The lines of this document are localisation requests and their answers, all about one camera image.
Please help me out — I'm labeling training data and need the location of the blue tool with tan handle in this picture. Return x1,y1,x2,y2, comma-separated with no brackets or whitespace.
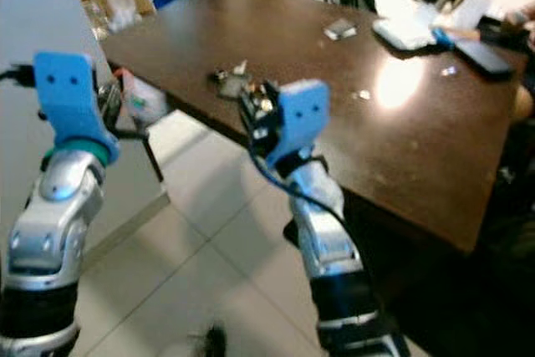
433,28,482,48

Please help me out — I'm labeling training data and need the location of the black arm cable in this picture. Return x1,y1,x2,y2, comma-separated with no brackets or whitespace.
0,63,37,88
249,150,354,237

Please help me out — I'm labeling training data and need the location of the dark brown wooden table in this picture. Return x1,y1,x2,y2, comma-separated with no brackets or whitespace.
99,0,529,255

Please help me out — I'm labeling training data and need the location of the white paper sheet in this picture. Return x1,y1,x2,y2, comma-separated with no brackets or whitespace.
435,0,496,30

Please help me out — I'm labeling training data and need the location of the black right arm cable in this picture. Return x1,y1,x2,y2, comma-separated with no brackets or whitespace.
249,150,354,237

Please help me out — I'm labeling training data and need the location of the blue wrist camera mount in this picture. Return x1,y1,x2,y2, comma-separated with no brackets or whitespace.
265,79,332,166
33,51,120,165

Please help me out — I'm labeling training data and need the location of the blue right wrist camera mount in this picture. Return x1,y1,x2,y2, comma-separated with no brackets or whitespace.
265,79,332,166

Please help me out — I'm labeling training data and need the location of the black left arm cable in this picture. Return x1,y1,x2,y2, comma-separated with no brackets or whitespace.
0,63,37,88

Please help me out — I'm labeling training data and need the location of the white orange green packet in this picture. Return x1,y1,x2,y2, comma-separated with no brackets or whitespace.
122,68,173,124

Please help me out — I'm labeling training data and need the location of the black closed laptop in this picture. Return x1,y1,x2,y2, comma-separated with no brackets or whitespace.
451,38,516,81

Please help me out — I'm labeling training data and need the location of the black robot foot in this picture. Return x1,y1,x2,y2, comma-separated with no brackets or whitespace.
204,326,228,357

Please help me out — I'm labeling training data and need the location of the small silver flat object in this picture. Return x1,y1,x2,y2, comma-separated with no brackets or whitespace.
324,18,358,41

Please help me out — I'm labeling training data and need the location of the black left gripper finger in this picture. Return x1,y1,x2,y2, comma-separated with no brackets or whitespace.
115,127,166,184

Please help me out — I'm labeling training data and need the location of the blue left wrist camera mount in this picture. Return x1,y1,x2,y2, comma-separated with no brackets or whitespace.
33,51,120,165

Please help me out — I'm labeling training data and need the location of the key bunch with black fob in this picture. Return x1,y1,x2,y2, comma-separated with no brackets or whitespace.
211,59,257,100

